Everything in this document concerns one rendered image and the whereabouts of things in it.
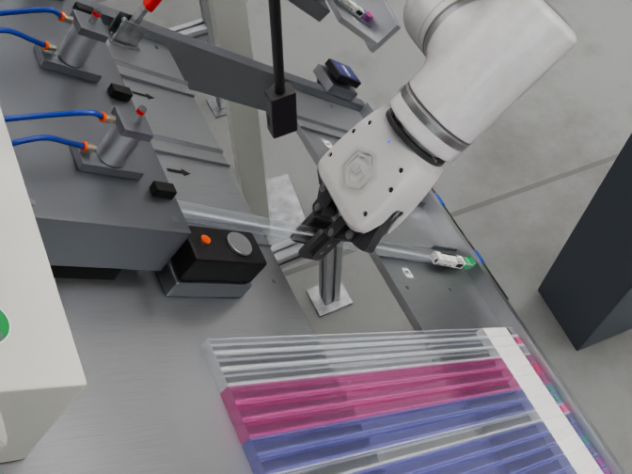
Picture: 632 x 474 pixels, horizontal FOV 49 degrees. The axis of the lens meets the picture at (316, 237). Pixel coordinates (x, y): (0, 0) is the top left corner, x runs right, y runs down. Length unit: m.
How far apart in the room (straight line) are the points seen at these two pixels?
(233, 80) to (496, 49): 0.43
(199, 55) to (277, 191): 1.03
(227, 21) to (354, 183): 0.67
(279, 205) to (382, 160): 1.22
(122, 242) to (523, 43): 0.36
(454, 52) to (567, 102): 1.62
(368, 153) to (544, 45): 0.19
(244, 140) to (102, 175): 1.02
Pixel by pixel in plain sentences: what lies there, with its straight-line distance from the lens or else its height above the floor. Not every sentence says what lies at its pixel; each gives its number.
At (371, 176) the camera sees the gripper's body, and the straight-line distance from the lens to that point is 0.67.
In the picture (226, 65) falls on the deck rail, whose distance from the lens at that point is 0.93.
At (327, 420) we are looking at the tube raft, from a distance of 0.57.
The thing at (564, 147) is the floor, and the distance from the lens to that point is 2.12.
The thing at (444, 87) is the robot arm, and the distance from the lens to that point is 0.63.
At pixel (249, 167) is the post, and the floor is 0.28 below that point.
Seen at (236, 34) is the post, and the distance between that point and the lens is 1.31.
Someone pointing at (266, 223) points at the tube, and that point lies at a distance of 0.68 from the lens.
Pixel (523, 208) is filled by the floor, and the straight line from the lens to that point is 1.96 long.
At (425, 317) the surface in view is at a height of 0.83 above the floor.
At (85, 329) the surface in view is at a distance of 0.50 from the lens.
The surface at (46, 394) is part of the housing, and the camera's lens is 0.37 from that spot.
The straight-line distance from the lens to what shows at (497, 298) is 0.95.
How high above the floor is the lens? 1.56
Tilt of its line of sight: 59 degrees down
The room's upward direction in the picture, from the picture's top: straight up
